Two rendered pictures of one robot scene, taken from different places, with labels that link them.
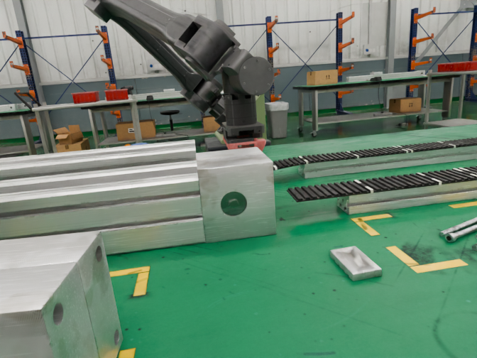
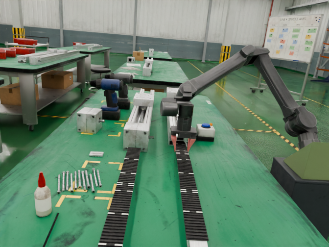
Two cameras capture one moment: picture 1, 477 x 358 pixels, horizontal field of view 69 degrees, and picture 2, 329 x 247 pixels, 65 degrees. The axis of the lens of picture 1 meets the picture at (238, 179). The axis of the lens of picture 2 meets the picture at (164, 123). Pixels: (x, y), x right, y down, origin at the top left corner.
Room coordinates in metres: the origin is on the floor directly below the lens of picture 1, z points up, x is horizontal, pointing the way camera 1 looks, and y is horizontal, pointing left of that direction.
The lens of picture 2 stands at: (0.63, -1.00, 1.23)
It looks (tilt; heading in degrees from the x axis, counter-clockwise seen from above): 18 degrees down; 94
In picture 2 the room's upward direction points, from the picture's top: 5 degrees clockwise
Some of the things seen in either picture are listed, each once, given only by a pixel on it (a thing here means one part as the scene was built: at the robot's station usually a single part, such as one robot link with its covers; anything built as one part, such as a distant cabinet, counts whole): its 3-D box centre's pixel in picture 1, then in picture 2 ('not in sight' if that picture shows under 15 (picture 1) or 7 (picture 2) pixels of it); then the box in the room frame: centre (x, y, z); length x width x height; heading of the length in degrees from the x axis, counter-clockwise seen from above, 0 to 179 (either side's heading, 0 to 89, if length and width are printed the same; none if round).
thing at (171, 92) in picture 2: not in sight; (174, 95); (0.55, 0.72, 0.87); 0.16 x 0.11 x 0.07; 97
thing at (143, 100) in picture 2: not in sight; (144, 101); (0.39, 0.45, 0.87); 0.16 x 0.11 x 0.07; 97
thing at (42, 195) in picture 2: not in sight; (42, 192); (0.30, -0.47, 0.84); 0.04 x 0.04 x 0.12
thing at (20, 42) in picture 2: not in sight; (31, 61); (-2.77, 4.37, 0.50); 1.03 x 0.55 x 1.01; 103
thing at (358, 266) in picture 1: (354, 262); (96, 154); (0.31, -0.11, 0.78); 0.05 x 0.03 x 0.01; 10
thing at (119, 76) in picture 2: not in sight; (116, 90); (0.19, 0.59, 0.89); 0.20 x 0.08 x 0.22; 9
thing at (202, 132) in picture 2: not in sight; (203, 132); (0.73, 0.21, 0.81); 0.10 x 0.08 x 0.06; 7
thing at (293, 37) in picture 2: not in sight; (285, 59); (2.87, 5.68, 0.97); 1.51 x 0.50 x 1.95; 118
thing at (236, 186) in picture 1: (232, 188); (139, 136); (0.45, 0.01, 0.83); 0.12 x 0.09 x 0.10; 7
